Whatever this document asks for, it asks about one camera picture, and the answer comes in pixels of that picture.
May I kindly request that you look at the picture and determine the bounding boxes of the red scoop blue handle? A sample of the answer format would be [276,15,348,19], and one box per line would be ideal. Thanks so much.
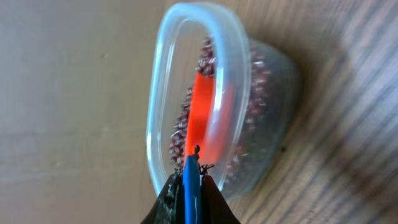
[182,72,225,223]

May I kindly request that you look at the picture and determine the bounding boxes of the clear plastic food container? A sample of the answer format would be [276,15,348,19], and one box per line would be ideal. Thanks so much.
[146,2,300,199]

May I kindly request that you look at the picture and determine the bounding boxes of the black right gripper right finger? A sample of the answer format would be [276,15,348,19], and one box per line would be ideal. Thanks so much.
[199,164,240,224]

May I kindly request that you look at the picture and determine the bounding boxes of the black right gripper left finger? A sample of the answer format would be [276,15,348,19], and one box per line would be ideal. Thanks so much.
[141,169,185,224]

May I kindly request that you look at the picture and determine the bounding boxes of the red adzuki beans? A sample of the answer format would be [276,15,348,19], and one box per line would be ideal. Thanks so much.
[169,40,277,190]

